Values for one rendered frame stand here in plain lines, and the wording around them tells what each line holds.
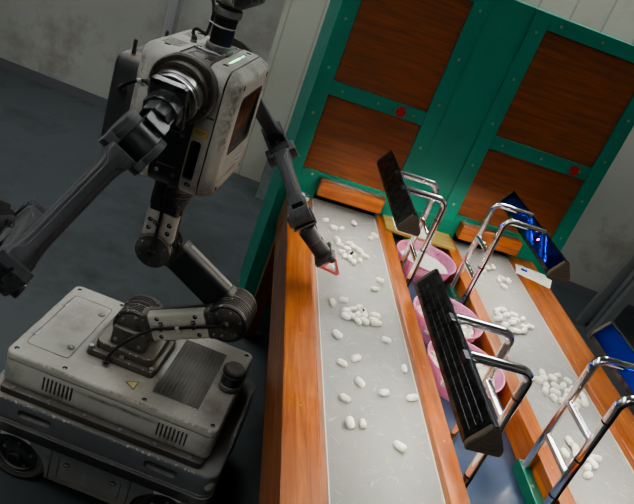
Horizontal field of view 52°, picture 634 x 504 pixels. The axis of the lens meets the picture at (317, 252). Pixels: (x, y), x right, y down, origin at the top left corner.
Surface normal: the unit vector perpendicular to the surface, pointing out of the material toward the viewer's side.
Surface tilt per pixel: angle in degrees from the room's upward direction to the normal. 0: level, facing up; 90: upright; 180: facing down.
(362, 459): 0
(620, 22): 90
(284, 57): 90
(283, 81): 90
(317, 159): 90
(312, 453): 0
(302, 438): 0
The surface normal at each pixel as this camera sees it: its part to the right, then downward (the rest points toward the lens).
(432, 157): 0.03, 0.47
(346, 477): 0.33, -0.84
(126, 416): -0.25, 0.38
